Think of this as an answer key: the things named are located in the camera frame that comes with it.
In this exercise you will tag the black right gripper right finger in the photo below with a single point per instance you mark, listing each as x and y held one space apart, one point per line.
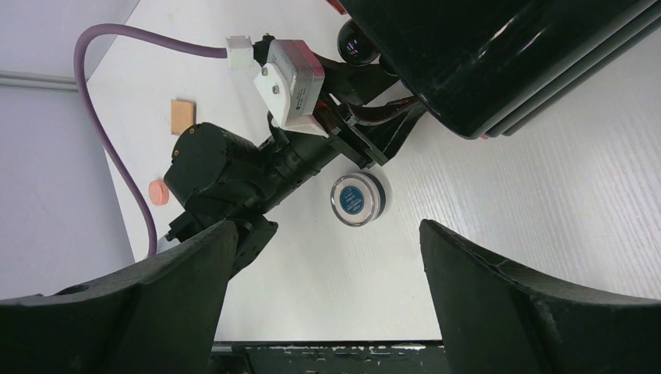
499 316

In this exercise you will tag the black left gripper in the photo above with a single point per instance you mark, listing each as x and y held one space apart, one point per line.
363 134

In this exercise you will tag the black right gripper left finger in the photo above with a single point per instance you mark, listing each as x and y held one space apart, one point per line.
156 316

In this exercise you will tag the black drawer organizer case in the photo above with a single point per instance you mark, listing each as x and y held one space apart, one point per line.
486 68

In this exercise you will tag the pink top drawer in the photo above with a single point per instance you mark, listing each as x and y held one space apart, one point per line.
337 6

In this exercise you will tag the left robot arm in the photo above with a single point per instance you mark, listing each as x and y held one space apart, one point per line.
219 176

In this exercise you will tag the square tan makeup sponge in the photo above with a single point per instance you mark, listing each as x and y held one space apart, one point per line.
183 115

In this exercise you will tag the round clear powder jar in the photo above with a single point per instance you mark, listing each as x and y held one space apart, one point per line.
358 199

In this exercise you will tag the round pink powder puff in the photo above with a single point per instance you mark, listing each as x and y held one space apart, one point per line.
158 192

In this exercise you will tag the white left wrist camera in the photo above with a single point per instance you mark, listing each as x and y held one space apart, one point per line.
290 84

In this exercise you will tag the aluminium frame rail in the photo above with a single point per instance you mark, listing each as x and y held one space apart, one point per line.
37 81

